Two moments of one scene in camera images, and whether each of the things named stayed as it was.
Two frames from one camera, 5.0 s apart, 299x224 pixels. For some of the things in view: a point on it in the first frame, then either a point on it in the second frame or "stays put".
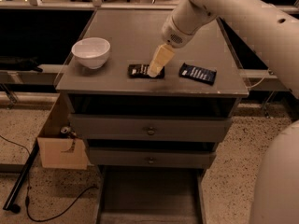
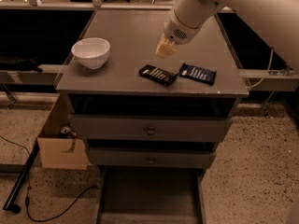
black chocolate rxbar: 140,71 to 159,75
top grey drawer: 149,128 stays put
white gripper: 173,35 stays put
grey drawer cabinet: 137,125 stays put
